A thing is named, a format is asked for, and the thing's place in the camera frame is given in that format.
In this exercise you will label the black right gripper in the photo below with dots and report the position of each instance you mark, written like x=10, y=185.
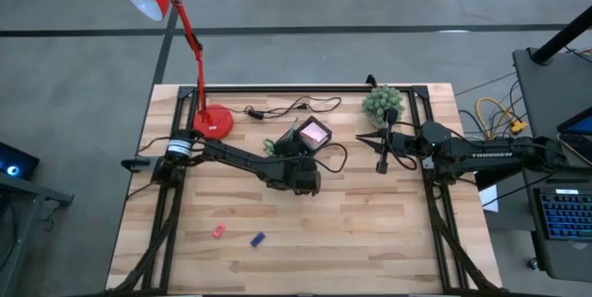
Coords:
x=404, y=144

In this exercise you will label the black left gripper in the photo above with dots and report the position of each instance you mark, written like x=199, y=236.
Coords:
x=300, y=165

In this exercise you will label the pink sticky note pad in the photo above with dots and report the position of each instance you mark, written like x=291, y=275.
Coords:
x=314, y=133

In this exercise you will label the dark blue eraser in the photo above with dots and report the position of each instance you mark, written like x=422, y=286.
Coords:
x=257, y=239

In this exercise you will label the red eraser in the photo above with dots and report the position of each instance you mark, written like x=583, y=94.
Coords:
x=218, y=231

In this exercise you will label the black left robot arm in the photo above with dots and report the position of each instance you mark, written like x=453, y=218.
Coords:
x=231, y=154

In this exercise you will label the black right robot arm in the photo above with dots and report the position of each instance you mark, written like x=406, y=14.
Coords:
x=490, y=153

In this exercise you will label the potted green plant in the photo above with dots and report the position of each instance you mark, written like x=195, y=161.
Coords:
x=381, y=102

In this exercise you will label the small black clip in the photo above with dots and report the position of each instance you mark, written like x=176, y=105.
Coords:
x=371, y=79

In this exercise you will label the red desk lamp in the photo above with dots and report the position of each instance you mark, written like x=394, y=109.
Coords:
x=213, y=123

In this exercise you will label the white paper sheet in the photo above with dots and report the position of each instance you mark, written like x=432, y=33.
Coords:
x=488, y=197

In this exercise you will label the grey equipment cart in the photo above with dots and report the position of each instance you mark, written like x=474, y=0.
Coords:
x=546, y=89

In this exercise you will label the laptop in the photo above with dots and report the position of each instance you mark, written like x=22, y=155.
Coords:
x=578, y=126

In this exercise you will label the blue backlit keyboard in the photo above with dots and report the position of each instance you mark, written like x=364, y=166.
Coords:
x=566, y=216

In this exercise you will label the black pole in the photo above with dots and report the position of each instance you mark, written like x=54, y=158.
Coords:
x=559, y=38

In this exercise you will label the black metal stand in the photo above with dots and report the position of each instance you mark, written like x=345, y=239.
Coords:
x=28, y=195

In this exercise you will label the black device with blue light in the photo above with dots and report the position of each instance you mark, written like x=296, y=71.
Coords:
x=16, y=160

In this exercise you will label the black aluminium table frame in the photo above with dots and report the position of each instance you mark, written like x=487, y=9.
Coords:
x=300, y=89

